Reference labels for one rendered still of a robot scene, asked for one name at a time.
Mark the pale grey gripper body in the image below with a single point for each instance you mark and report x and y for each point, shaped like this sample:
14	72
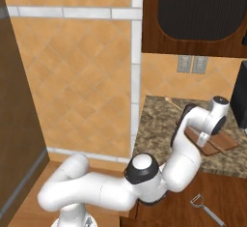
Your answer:
203	138

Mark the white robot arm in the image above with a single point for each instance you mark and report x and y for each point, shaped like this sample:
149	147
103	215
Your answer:
96	190

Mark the brown wooden cutting board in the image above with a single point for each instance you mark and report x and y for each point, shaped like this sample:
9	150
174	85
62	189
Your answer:
225	142

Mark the wooden spoon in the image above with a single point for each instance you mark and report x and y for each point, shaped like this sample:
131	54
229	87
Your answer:
170	101

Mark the black appliance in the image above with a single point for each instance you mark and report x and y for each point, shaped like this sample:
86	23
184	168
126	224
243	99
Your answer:
241	95

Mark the grey metal peeler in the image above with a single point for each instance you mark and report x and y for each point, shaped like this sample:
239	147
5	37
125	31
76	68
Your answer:
205	207

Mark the tall brown cabinet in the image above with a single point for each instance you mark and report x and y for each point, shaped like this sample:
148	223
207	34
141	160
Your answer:
19	115

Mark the grey wall socket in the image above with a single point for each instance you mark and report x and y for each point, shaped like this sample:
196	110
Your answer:
184	64
199	65

